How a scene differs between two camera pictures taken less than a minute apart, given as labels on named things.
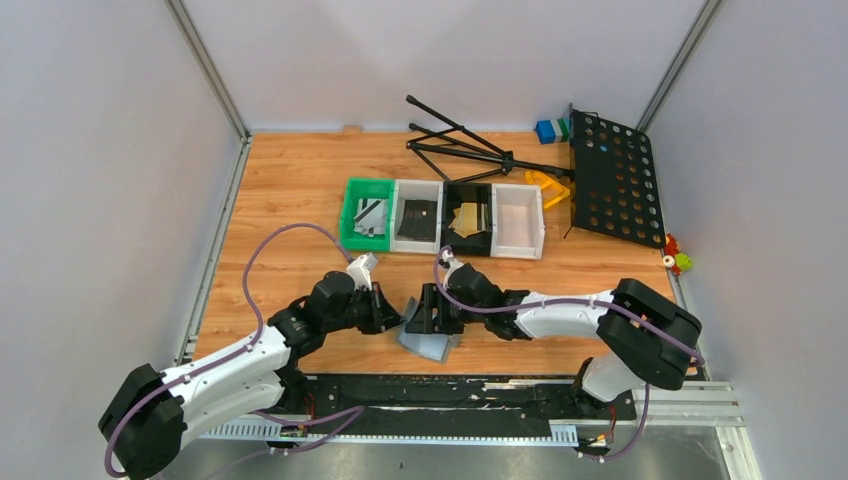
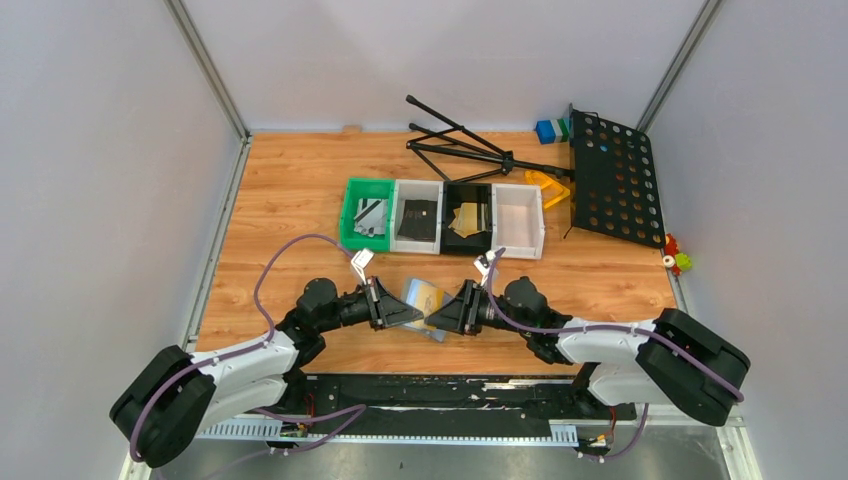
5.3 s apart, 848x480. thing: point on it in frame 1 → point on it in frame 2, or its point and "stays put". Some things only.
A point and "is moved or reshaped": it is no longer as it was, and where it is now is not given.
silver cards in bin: x=371 y=217 stays put
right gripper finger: x=428 y=317 → x=455 y=315
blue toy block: x=551 y=131 stays put
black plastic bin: x=454 y=193 stays put
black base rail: x=448 y=402 stays put
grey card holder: x=429 y=345 is moved or reshaped
